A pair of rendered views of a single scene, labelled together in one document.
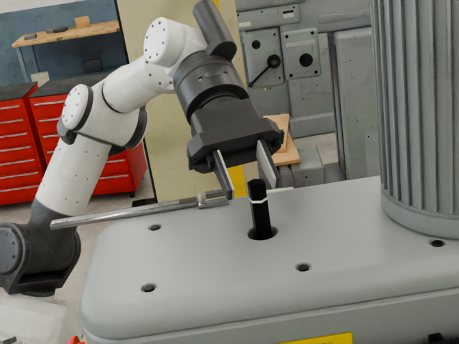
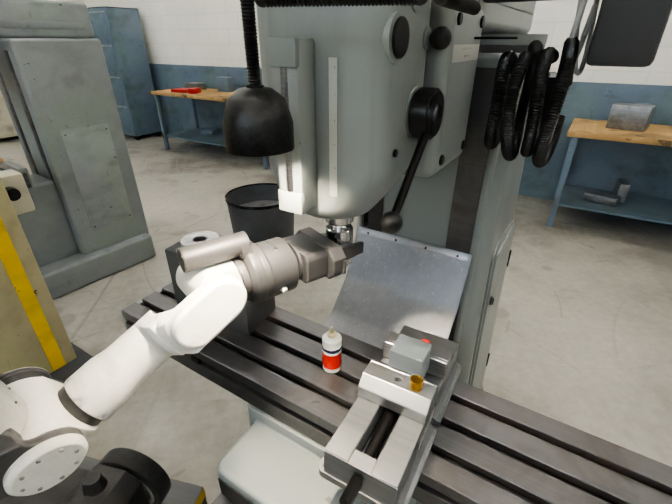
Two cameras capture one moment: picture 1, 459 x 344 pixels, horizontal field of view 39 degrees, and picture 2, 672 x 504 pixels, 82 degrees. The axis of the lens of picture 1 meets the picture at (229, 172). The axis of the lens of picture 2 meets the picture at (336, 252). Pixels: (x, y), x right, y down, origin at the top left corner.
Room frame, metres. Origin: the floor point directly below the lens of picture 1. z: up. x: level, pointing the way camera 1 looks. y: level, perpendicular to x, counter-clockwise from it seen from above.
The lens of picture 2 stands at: (0.39, 0.49, 1.55)
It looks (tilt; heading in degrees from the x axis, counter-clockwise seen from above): 28 degrees down; 302
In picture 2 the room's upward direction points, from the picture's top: straight up
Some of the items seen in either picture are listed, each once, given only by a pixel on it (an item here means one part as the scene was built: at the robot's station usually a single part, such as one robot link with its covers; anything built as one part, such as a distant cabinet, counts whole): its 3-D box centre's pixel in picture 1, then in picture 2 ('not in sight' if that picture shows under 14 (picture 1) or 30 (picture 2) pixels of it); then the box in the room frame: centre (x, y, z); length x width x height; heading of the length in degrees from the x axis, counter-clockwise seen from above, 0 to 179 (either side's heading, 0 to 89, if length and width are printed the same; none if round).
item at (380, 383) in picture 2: not in sight; (397, 389); (0.55, 0.03, 1.02); 0.12 x 0.06 x 0.04; 2
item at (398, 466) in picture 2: not in sight; (401, 393); (0.55, 0.00, 0.98); 0.35 x 0.15 x 0.11; 92
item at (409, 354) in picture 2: not in sight; (409, 359); (0.56, -0.03, 1.04); 0.06 x 0.05 x 0.06; 2
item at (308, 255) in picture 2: not in sight; (294, 261); (0.74, 0.06, 1.23); 0.13 x 0.12 x 0.10; 159
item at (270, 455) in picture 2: not in sight; (338, 417); (0.71, -0.03, 0.79); 0.50 x 0.35 x 0.12; 90
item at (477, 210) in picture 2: not in sight; (430, 290); (0.71, -0.65, 0.78); 0.50 x 0.46 x 1.56; 90
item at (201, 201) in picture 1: (139, 210); not in sight; (0.81, 0.13, 1.89); 0.24 x 0.04 x 0.01; 91
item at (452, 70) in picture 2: not in sight; (396, 88); (0.70, -0.22, 1.47); 0.24 x 0.19 x 0.26; 0
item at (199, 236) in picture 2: not in sight; (222, 278); (1.06, -0.06, 1.03); 0.22 x 0.12 x 0.20; 7
